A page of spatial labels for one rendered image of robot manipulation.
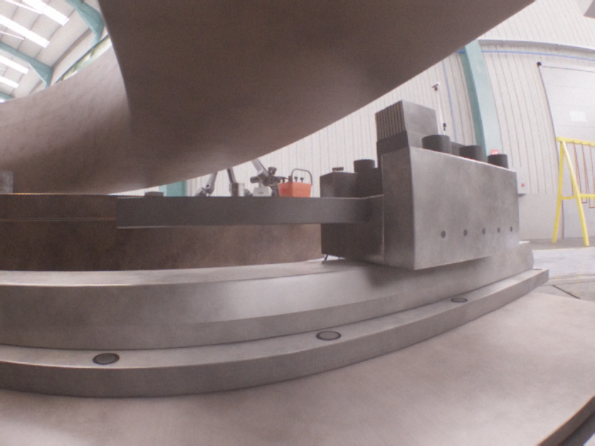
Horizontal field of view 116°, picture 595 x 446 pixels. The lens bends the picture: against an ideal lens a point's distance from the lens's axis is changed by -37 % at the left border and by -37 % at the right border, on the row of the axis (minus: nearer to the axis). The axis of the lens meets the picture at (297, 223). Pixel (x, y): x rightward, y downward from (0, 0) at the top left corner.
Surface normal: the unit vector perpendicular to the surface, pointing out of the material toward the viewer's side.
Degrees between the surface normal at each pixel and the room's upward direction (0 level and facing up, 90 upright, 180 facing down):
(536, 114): 90
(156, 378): 90
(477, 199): 90
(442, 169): 90
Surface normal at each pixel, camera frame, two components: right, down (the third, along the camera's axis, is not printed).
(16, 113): 0.17, -0.01
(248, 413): -0.02, -1.00
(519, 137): -0.38, 0.00
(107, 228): 0.71, -0.02
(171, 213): 0.38, -0.01
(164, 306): 0.36, -0.33
